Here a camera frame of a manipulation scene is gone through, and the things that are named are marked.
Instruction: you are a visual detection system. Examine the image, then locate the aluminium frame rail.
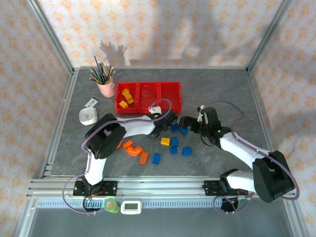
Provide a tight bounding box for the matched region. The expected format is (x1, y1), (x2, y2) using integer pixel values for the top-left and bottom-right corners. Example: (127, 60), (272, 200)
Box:
(246, 69), (297, 198)
(73, 65), (250, 71)
(39, 69), (79, 179)

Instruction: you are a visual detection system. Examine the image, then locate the aluminium frame leg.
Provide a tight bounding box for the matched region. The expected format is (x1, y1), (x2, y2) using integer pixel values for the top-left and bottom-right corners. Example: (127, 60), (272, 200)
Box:
(283, 198), (309, 237)
(13, 197), (38, 237)

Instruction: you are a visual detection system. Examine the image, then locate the red plastic bin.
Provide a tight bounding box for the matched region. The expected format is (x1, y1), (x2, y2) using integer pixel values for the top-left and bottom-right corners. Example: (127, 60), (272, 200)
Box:
(115, 81), (138, 114)
(159, 81), (184, 114)
(136, 81), (161, 114)

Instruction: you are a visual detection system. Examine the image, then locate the wide aluminium mounting rail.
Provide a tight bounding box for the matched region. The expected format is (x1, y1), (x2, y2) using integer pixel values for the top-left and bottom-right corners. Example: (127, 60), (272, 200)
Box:
(26, 175), (301, 199)

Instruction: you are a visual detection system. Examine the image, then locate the white digital timer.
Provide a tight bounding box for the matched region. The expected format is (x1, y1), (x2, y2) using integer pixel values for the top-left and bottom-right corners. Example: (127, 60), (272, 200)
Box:
(120, 200), (143, 215)

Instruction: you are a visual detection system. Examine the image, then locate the purple cable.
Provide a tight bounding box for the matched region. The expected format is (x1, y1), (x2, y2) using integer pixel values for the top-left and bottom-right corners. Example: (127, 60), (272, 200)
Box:
(61, 98), (172, 215)
(209, 100), (301, 215)

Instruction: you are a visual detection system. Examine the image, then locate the aluminium frame post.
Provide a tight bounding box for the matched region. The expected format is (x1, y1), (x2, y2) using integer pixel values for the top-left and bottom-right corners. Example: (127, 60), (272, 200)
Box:
(24, 0), (76, 75)
(245, 0), (296, 75)

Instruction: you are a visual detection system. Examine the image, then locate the pink metal bucket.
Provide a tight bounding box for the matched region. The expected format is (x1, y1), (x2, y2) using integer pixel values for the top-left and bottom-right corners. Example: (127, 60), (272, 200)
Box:
(96, 76), (116, 98)

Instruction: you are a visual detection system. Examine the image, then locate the dark blue pencil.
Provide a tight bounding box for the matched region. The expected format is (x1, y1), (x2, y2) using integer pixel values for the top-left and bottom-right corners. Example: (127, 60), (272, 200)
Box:
(93, 55), (101, 75)

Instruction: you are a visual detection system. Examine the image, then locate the grey slotted cable duct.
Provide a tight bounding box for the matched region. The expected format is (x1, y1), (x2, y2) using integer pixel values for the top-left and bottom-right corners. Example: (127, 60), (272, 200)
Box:
(36, 199), (287, 208)

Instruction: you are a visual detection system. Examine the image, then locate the white kitchen timer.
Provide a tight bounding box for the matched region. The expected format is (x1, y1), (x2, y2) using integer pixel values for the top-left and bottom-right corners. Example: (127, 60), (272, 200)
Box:
(79, 107), (98, 126)

